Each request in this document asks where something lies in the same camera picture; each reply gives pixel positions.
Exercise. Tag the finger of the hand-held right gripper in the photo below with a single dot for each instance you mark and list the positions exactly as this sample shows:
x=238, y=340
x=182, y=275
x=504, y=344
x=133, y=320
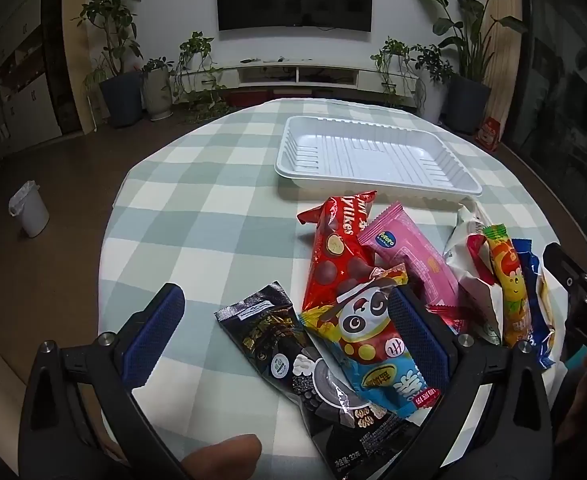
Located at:
x=563, y=270

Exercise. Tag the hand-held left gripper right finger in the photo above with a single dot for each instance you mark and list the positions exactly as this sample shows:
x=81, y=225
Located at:
x=418, y=340

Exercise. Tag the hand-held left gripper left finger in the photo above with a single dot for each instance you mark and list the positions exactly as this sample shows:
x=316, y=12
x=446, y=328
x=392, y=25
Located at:
x=157, y=335

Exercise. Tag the blue snack packet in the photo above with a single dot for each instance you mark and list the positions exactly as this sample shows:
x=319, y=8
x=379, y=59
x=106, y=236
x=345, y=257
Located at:
x=531, y=270

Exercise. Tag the small red snack packet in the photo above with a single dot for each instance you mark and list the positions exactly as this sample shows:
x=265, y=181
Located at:
x=446, y=316

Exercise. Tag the panda print snack packet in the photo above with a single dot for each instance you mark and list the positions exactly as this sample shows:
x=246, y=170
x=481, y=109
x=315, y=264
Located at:
x=368, y=320

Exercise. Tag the orange yellow snack packet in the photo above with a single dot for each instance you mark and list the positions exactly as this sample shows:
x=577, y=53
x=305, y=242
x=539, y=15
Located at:
x=511, y=285

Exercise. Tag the pink snack packet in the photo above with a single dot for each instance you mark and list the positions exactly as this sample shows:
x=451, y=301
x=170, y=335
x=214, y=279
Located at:
x=413, y=255

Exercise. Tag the white packet with red ribbon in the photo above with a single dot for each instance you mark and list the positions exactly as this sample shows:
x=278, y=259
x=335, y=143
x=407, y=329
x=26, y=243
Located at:
x=461, y=260

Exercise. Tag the black snack packet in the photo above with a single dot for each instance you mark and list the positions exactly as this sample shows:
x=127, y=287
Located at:
x=273, y=340

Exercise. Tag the red chocolate ball packet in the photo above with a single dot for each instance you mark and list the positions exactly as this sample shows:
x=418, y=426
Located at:
x=333, y=260

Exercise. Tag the white plastic tray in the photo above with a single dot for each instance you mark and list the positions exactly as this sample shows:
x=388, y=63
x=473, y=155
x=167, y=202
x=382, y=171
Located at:
x=373, y=160

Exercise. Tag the person's left hand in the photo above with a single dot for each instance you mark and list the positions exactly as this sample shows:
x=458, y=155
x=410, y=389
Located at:
x=223, y=455

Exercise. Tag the green white checked tablecloth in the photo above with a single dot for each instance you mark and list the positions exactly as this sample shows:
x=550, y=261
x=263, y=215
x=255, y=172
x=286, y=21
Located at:
x=198, y=210

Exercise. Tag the red paper bag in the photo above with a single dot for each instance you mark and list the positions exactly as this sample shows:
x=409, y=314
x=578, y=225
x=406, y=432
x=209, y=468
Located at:
x=488, y=135

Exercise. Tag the white trash bin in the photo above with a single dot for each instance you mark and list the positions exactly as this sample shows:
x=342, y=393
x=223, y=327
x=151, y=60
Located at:
x=30, y=210

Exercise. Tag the broad-leaf plant in dark pot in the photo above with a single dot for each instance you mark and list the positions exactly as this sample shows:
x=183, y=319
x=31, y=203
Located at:
x=468, y=105

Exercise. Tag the bushy plant in white pot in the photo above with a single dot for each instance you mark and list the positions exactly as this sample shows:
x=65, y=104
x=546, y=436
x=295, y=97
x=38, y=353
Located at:
x=431, y=100

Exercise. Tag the small plant in grey pot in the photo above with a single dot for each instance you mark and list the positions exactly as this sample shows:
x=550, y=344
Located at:
x=157, y=95

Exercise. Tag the leafy tree in dark pot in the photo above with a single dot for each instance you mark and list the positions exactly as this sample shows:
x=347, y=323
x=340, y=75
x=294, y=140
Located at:
x=118, y=95

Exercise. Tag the dark red storage boxes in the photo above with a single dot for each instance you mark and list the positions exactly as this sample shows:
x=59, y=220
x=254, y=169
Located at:
x=303, y=96

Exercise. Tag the trailing vine plant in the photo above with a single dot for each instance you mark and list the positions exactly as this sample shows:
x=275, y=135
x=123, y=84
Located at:
x=196, y=52
x=393, y=55

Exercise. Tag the white storage cabinet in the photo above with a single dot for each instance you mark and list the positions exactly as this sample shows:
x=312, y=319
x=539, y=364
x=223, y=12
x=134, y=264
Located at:
x=18, y=95

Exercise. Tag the white television cabinet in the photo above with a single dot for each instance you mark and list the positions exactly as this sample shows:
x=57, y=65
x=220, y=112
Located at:
x=273, y=76

